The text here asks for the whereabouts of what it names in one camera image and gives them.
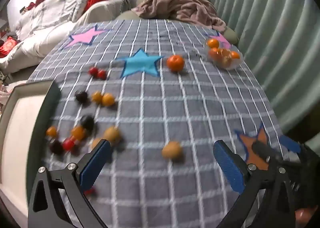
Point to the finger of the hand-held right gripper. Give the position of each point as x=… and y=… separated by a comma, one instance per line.
x=265, y=152

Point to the white quilted sofa cover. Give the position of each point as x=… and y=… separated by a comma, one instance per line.
x=50, y=23

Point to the mandarin orange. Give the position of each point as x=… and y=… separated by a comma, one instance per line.
x=175, y=62

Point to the tan longan fruit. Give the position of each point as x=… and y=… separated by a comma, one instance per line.
x=112, y=134
x=171, y=150

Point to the pink crumpled blanket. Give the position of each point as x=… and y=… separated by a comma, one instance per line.
x=180, y=6

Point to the clear plastic bowl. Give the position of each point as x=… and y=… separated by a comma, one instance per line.
x=231, y=64

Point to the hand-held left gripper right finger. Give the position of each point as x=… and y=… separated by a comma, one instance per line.
x=228, y=165

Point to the dark purple plum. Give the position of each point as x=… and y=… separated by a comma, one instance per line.
x=55, y=147
x=87, y=122
x=81, y=96

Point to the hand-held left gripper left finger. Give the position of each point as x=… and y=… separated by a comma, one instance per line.
x=96, y=163

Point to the crumpled plastic bag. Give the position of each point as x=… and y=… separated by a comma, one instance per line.
x=3, y=93

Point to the pale green curtain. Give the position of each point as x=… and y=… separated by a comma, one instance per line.
x=275, y=43

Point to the grey checked star tablecloth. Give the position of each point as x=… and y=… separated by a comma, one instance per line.
x=160, y=108

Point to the small orange kumquat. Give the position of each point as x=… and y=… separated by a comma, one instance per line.
x=235, y=55
x=213, y=42
x=215, y=53
x=225, y=55

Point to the white tray with dark rim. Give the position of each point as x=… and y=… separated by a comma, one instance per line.
x=20, y=130

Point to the person's right hand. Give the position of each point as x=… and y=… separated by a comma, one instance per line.
x=305, y=216

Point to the red patterned cushion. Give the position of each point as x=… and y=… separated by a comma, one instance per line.
x=7, y=45

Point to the small red cushion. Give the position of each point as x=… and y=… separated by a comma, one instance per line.
x=30, y=6

